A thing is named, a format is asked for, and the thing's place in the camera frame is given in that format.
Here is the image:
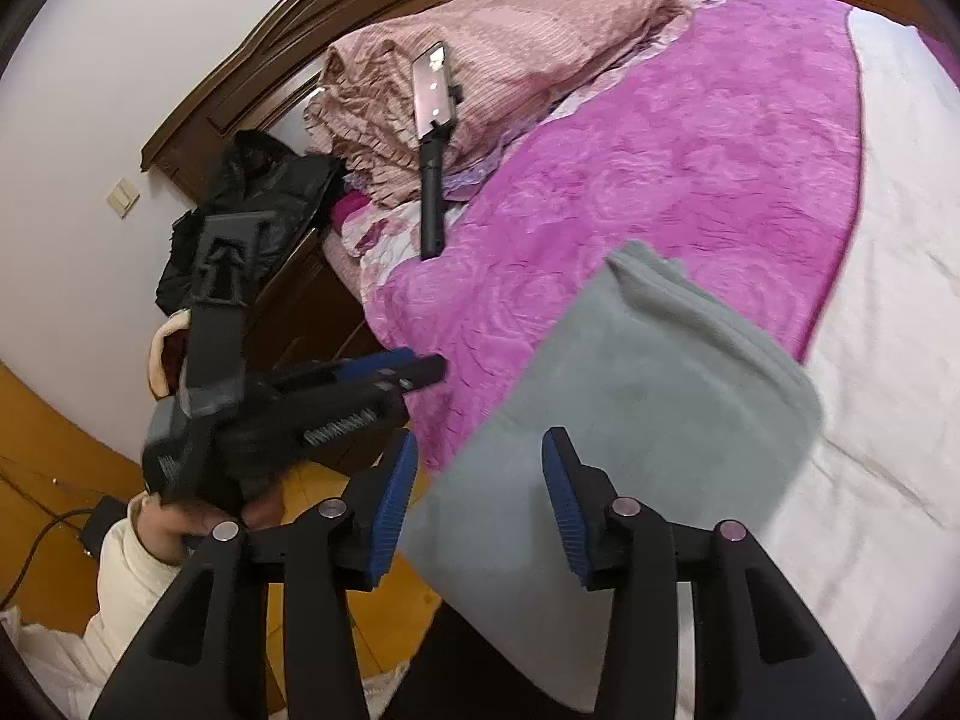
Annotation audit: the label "pink purple white printed blanket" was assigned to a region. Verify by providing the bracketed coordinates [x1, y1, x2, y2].
[322, 0, 960, 720]

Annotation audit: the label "pink pillow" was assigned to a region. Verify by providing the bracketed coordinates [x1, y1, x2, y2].
[304, 0, 687, 207]

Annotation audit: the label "grey-green pants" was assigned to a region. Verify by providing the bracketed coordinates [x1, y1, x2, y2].
[401, 240, 824, 713]

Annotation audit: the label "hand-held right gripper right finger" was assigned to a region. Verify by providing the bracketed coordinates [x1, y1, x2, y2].
[541, 426, 875, 720]

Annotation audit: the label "dark wooden headboard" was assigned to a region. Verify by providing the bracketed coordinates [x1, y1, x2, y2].
[141, 0, 541, 203]

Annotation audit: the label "cream fluffy cloth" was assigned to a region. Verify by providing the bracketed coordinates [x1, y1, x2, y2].
[148, 306, 196, 400]

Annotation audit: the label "person's left hand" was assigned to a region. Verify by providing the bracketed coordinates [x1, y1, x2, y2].
[154, 491, 290, 563]

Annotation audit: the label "dark wooden nightstand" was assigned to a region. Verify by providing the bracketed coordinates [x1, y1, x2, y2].
[240, 229, 410, 466]

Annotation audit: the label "black cable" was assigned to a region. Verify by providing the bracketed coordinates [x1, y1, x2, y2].
[0, 506, 98, 608]

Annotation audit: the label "smartphone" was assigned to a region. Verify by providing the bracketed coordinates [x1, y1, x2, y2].
[411, 41, 460, 143]

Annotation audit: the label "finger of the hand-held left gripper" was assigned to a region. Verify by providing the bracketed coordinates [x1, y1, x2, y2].
[382, 356, 449, 391]
[330, 349, 417, 387]

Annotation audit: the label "black jacket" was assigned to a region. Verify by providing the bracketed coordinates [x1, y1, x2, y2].
[155, 130, 346, 312]

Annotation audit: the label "beige wall switch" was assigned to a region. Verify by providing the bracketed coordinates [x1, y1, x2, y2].
[103, 176, 141, 218]

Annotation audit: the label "black power adapter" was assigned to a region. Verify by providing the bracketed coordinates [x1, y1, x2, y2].
[79, 495, 132, 560]

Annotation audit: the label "person's left forearm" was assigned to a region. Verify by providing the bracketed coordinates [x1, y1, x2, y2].
[11, 495, 196, 720]

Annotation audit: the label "black selfie stick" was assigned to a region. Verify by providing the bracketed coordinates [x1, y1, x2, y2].
[418, 127, 451, 262]

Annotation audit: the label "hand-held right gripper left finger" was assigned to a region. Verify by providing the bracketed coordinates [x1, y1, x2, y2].
[88, 427, 419, 720]

